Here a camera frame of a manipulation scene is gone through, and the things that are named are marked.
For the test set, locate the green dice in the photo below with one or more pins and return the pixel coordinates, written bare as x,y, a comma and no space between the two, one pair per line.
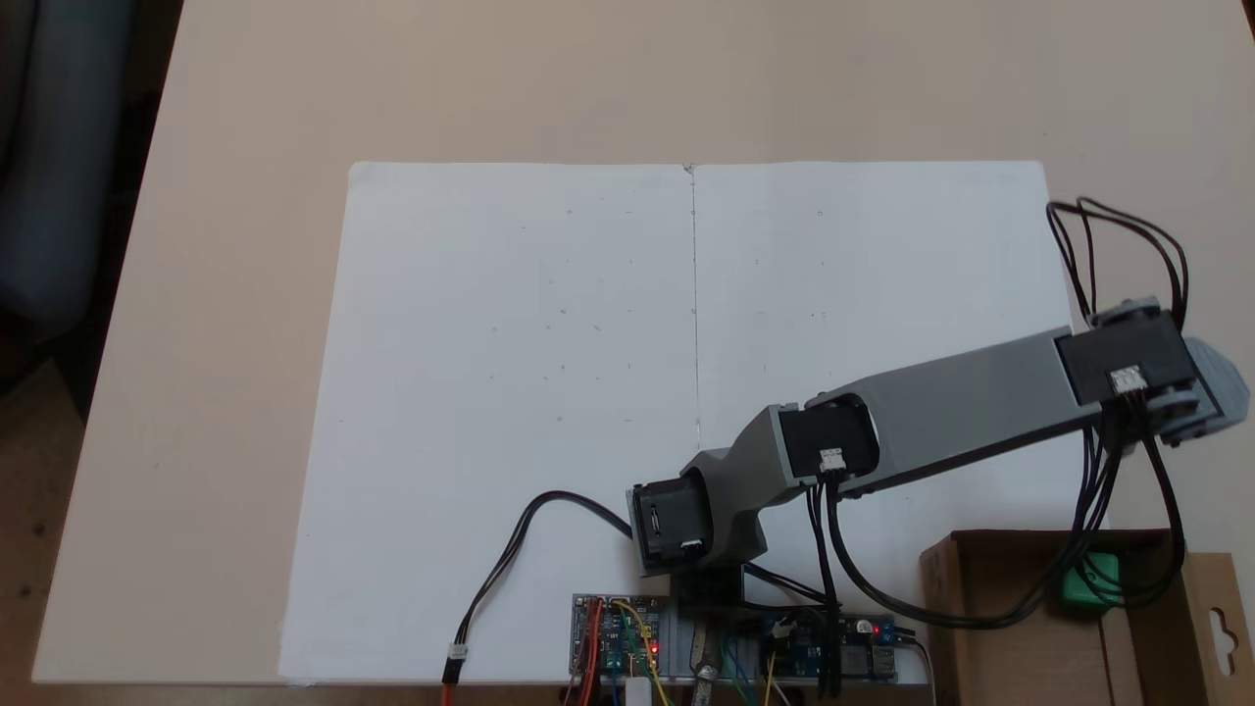
1098,574

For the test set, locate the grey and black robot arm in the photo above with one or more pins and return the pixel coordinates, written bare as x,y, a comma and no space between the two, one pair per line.
961,407

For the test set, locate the brown cardboard box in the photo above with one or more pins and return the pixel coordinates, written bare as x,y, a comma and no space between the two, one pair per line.
1010,647

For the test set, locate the white paper sheet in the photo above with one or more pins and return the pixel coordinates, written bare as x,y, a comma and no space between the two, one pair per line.
441,392
882,275

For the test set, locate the blue circuit board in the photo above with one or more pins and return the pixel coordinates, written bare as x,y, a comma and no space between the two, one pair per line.
868,657

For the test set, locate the grey base mounting plate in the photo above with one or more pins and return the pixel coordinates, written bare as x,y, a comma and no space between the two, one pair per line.
678,642

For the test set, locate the green circuit board red LED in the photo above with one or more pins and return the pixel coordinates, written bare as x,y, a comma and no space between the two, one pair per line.
613,637

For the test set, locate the white plastic connector block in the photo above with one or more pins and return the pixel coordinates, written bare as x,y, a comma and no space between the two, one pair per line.
637,692

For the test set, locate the blue grey chair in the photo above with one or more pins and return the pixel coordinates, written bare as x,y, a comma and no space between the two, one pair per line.
59,147

